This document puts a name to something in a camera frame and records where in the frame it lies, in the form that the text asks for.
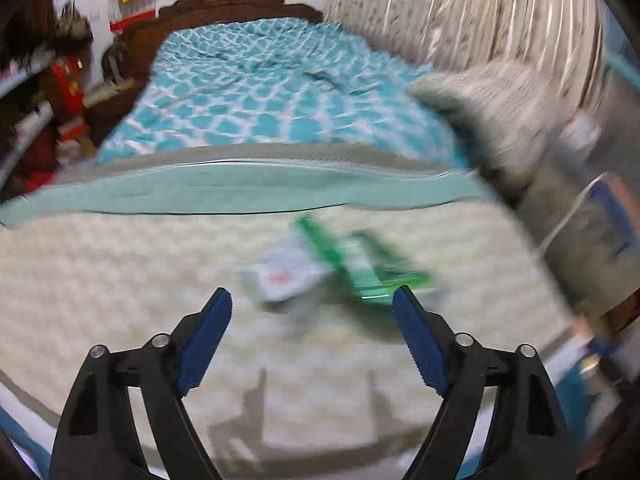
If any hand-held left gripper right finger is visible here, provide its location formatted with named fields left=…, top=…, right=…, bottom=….
left=391, top=285, right=571, bottom=480

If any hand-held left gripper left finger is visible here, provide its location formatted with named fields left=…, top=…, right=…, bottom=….
left=49, top=287, right=233, bottom=480

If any green plastic wrapper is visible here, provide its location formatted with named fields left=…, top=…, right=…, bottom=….
left=295, top=216, right=438, bottom=306

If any white snack packet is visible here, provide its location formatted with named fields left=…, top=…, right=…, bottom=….
left=242, top=240, right=331, bottom=306

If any grey paper bag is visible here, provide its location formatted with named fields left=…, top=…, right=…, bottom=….
left=520, top=150, right=640, bottom=321

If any patterned beige pillow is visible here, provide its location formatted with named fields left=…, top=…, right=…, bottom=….
left=410, top=62, right=556, bottom=196

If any teal patterned blanket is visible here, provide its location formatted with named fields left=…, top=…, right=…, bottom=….
left=95, top=17, right=461, bottom=166

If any cluttered shelf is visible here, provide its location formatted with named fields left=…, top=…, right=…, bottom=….
left=0, top=0, right=96, bottom=196

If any carved wooden headboard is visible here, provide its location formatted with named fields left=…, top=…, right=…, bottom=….
left=102, top=0, right=323, bottom=146

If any striped floral curtain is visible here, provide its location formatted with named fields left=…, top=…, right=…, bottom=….
left=325, top=0, right=608, bottom=111

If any white cable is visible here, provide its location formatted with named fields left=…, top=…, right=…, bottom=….
left=537, top=172, right=608, bottom=256

